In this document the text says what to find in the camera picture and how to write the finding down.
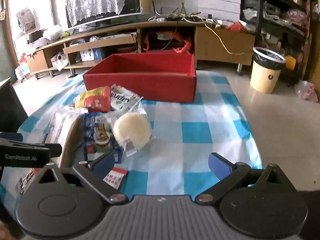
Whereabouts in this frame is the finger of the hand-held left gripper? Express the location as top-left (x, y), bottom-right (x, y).
top-left (0, 131), bottom-right (24, 142)
top-left (0, 137), bottom-right (63, 158)

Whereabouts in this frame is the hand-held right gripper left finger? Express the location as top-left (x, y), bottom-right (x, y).
top-left (37, 151), bottom-right (127, 204)

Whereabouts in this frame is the white slatted panel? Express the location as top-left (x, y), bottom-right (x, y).
top-left (197, 0), bottom-right (242, 22)

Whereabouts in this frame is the red white sachet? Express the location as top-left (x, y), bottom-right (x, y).
top-left (103, 167), bottom-right (128, 190)

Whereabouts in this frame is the black woven basket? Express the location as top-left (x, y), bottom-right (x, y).
top-left (26, 30), bottom-right (46, 43)

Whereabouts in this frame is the red plastic bag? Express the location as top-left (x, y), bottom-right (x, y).
top-left (225, 21), bottom-right (248, 32)

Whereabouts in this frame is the yellow trash bin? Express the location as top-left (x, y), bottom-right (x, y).
top-left (250, 47), bottom-right (286, 94)

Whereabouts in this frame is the red yellow snack packet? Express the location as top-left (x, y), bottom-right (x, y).
top-left (74, 86), bottom-right (112, 113)

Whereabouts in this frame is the pile of plastic packets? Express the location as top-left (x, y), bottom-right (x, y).
top-left (42, 24), bottom-right (71, 41)

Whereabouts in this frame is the blue snack packet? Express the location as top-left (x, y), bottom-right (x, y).
top-left (83, 112), bottom-right (124, 164)

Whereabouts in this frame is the dark furniture piece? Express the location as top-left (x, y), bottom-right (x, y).
top-left (0, 77), bottom-right (29, 133)

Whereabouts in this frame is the clear pink plastic bag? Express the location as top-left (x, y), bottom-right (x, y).
top-left (294, 80), bottom-right (319, 103)

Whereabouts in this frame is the white wafer packet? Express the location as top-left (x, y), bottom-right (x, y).
top-left (110, 84), bottom-right (143, 111)

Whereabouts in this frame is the blue checked tablecloth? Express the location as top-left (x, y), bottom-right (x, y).
top-left (0, 70), bottom-right (263, 215)

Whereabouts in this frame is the white bread bag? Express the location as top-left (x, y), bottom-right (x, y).
top-left (45, 106), bottom-right (84, 168)

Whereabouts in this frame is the open cardboard box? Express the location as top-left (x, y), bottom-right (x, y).
top-left (51, 52), bottom-right (69, 72)

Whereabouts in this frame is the wooden television stand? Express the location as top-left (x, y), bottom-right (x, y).
top-left (24, 17), bottom-right (256, 79)

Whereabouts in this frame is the printed cardboard box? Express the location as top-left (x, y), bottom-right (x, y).
top-left (16, 7), bottom-right (36, 31)

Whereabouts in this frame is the red cardboard box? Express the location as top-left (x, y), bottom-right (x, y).
top-left (83, 50), bottom-right (197, 103)

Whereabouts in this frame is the black storage rack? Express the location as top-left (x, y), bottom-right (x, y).
top-left (240, 0), bottom-right (320, 88)

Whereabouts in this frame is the black router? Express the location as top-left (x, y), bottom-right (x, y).
top-left (151, 1), bottom-right (203, 21)

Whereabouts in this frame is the white plastic drawer cart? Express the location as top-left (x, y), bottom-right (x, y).
top-left (15, 60), bottom-right (32, 81)

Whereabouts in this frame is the orange plastic bag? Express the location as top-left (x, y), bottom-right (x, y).
top-left (144, 30), bottom-right (193, 54)

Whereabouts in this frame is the blue white carton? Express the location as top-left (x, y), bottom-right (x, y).
top-left (80, 48), bottom-right (103, 62)

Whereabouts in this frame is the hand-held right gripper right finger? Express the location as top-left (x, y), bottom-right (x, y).
top-left (195, 152), bottom-right (297, 204)

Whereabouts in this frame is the yellow cable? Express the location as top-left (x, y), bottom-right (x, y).
top-left (162, 0), bottom-right (247, 55)

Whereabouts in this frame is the white plastic bag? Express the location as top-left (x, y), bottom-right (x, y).
top-left (243, 8), bottom-right (258, 21)

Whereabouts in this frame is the round rice cake packet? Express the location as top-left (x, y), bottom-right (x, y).
top-left (104, 102), bottom-right (154, 157)

